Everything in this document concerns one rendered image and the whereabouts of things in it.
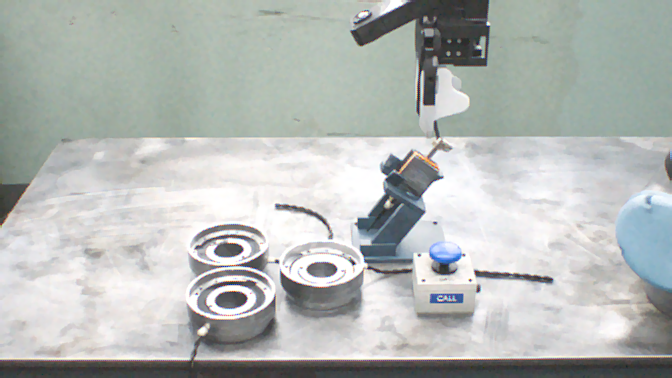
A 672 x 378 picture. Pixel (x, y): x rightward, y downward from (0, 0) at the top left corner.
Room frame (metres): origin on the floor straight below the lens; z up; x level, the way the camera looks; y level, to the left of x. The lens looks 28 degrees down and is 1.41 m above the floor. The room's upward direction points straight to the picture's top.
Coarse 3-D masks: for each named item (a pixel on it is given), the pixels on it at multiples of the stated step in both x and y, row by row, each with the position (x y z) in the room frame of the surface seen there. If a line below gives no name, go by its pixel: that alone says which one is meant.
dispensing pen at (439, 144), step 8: (432, 144) 0.99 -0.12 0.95; (440, 144) 0.99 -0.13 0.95; (448, 144) 0.99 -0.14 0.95; (408, 152) 1.00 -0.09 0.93; (432, 152) 0.99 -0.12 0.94; (408, 160) 0.99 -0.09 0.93; (424, 160) 0.99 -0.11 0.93; (432, 160) 1.00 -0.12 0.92; (400, 168) 0.99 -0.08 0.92; (392, 200) 0.99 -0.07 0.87; (384, 208) 0.99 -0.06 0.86
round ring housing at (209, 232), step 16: (224, 224) 0.97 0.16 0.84; (240, 224) 0.97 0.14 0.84; (192, 240) 0.94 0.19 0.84; (240, 240) 0.95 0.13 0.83; (256, 240) 0.95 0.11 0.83; (192, 256) 0.89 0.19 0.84; (208, 256) 0.91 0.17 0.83; (224, 256) 0.94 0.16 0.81; (240, 256) 0.91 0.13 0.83; (256, 256) 0.89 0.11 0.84
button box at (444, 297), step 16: (416, 256) 0.89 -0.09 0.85; (464, 256) 0.89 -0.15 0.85; (416, 272) 0.85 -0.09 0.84; (432, 272) 0.85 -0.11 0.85; (448, 272) 0.85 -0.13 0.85; (464, 272) 0.85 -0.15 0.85; (416, 288) 0.84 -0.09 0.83; (432, 288) 0.83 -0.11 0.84; (448, 288) 0.83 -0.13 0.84; (464, 288) 0.83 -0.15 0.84; (480, 288) 0.86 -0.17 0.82; (416, 304) 0.83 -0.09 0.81; (432, 304) 0.83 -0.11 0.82; (448, 304) 0.83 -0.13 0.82; (464, 304) 0.83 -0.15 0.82
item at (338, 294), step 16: (320, 240) 0.93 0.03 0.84; (288, 256) 0.91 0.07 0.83; (304, 256) 0.92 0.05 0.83; (352, 256) 0.91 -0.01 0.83; (288, 272) 0.87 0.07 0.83; (304, 272) 0.87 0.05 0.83; (320, 272) 0.90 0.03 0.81; (336, 272) 0.89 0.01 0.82; (288, 288) 0.85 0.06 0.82; (304, 288) 0.83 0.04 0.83; (320, 288) 0.83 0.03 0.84; (336, 288) 0.83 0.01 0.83; (352, 288) 0.85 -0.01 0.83; (304, 304) 0.84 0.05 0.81; (320, 304) 0.84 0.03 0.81; (336, 304) 0.84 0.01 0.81
